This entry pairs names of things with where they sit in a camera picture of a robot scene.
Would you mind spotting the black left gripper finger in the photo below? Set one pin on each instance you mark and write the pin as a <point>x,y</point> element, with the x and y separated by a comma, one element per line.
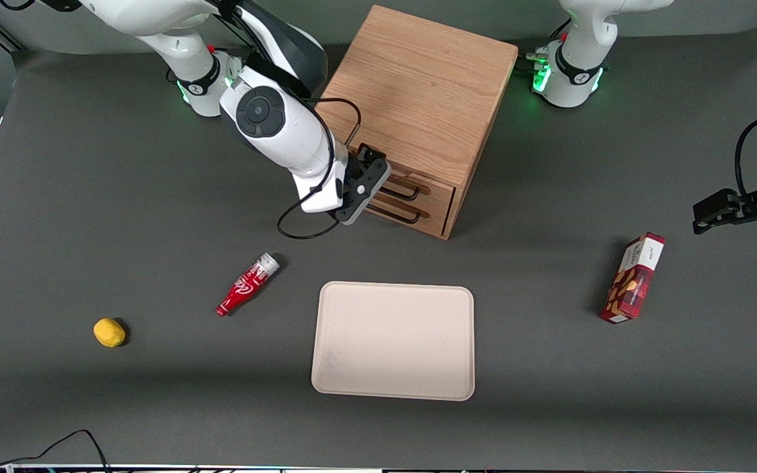
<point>717,209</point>

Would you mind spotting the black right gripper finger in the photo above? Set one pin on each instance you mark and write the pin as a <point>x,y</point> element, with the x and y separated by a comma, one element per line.
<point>372,157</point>

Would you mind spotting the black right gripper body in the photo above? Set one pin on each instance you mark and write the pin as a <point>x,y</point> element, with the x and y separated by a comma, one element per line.
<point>355,175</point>

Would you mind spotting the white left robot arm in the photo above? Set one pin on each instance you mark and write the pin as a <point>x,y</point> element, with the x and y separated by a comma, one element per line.
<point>575,66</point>

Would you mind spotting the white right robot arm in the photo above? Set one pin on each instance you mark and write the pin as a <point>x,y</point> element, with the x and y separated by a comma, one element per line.
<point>273,125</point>

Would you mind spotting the wooden drawer cabinet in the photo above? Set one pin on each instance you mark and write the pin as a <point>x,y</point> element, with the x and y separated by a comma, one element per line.
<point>424,85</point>

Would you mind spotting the red snack box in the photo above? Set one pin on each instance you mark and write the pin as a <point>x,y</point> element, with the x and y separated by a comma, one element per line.
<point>635,279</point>

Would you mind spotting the red cola bottle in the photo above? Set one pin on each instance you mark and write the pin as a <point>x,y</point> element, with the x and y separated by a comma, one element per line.
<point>244,289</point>

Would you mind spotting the beige plastic tray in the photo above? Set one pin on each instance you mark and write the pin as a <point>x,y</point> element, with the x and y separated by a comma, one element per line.
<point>393,341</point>

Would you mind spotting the yellow lemon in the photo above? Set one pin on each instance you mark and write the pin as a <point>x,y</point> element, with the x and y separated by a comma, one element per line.
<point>109,332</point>

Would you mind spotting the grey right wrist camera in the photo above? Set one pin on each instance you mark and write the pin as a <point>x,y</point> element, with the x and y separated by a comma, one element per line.
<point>364,197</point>

